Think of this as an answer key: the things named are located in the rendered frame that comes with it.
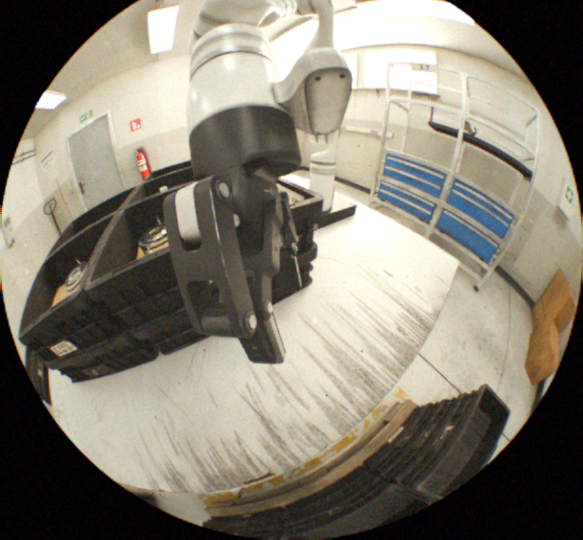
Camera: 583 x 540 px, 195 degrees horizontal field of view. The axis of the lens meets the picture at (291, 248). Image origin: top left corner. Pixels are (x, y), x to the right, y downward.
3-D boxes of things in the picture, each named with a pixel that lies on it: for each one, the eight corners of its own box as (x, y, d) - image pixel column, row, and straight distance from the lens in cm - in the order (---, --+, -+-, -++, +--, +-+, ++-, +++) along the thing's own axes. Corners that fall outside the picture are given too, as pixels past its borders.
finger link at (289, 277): (294, 258, 17) (301, 290, 18) (295, 255, 17) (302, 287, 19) (273, 261, 17) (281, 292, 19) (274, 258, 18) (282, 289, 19)
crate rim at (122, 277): (256, 175, 54) (256, 167, 54) (326, 210, 30) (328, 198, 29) (124, 217, 54) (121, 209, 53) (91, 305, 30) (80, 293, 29)
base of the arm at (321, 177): (322, 200, 74) (326, 161, 70) (335, 209, 68) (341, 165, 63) (303, 202, 70) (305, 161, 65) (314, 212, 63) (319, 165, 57)
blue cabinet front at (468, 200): (434, 226, 210) (454, 178, 198) (487, 263, 217) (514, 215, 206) (434, 227, 208) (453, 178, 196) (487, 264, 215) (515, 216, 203)
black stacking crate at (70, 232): (149, 210, 84) (140, 185, 82) (138, 246, 57) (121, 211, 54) (82, 243, 101) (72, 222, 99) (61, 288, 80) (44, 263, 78)
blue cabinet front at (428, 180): (377, 197, 230) (386, 152, 219) (429, 222, 211) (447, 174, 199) (376, 197, 228) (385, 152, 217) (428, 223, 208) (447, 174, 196)
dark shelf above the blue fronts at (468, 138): (435, 132, 248) (436, 128, 249) (523, 178, 251) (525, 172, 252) (427, 125, 205) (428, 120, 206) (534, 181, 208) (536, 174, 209)
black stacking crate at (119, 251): (258, 203, 57) (256, 169, 53) (320, 252, 36) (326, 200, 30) (139, 246, 57) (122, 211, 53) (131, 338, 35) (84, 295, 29)
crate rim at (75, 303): (124, 217, 54) (120, 209, 53) (91, 305, 30) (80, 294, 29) (45, 268, 78) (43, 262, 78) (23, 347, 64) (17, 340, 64)
